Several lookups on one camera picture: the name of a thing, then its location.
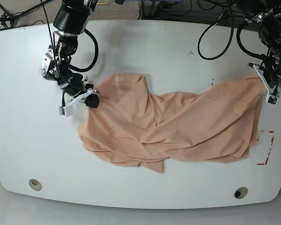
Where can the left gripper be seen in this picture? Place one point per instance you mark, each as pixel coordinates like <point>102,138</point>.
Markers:
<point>272,70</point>

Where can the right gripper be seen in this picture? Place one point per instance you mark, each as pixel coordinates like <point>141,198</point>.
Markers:
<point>75,84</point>

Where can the peach T-shirt with emoji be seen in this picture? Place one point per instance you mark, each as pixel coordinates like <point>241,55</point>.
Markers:
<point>133,127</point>

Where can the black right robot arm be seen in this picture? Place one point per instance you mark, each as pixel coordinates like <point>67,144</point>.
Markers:
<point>71,21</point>

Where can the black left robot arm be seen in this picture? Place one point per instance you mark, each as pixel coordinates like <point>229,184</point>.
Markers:
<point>263,13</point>

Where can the red tape rectangle marking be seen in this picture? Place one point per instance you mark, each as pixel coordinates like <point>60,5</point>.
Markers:
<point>263,146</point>

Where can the left table grommet hole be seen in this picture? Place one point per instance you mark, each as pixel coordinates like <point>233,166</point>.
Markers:
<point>35,184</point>

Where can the table grommet hole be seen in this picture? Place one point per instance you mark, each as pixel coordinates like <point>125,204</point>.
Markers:
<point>241,192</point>
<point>35,184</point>

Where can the black tripod legs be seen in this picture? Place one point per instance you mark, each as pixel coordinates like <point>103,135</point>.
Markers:
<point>9,20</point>

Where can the right table grommet hole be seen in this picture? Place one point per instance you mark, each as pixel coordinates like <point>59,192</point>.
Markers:
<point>241,192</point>

